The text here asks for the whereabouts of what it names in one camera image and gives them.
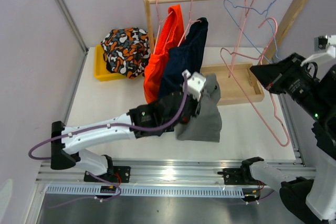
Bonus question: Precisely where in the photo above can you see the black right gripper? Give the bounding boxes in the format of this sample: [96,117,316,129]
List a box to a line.
[249,50,330,118]

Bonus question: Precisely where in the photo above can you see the grey shorts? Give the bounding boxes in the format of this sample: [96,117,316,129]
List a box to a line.
[175,73,222,143]

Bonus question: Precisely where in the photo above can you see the navy blue shorts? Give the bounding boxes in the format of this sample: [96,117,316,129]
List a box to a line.
[157,17,208,99]

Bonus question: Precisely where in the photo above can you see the blue wire hanger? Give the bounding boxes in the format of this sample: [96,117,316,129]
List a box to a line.
[223,0,277,53]

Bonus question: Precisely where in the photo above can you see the pink hanger of grey shorts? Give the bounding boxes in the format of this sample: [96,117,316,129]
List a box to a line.
[220,17,291,147]

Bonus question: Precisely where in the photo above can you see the orange camouflage shorts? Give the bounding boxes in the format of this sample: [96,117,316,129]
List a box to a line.
[100,27,151,79]

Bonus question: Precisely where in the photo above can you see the pink hanger of camouflage shorts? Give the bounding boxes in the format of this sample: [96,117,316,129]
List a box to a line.
[230,0,255,72]

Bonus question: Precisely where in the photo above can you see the pink hanger of orange shorts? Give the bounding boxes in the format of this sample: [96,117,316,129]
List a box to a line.
[153,0,172,53]

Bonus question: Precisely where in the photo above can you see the pink hanger of navy shorts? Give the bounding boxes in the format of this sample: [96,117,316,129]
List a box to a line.
[177,0,200,47]

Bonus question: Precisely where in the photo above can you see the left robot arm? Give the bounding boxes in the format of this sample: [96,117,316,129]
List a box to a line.
[50,91,202,183]

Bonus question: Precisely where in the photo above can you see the wooden clothes rack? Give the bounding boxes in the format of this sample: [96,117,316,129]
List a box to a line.
[143,0,308,105]

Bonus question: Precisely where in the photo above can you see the yellow plastic bin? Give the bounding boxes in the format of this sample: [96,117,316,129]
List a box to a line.
[94,45,126,82]

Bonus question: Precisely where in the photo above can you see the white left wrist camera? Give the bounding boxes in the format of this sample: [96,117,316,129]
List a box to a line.
[182,69,206,102]

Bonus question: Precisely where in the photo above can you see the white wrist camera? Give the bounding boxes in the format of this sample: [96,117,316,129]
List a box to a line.
[301,35,336,67]
[182,69,206,102]

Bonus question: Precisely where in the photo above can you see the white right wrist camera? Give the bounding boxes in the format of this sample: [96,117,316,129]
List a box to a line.
[301,35,336,67]

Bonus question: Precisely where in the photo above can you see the aluminium mounting rail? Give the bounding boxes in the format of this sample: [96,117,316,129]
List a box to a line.
[35,147,322,198]

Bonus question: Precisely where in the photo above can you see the aluminium corner post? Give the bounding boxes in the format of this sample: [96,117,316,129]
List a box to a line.
[40,0,89,54]

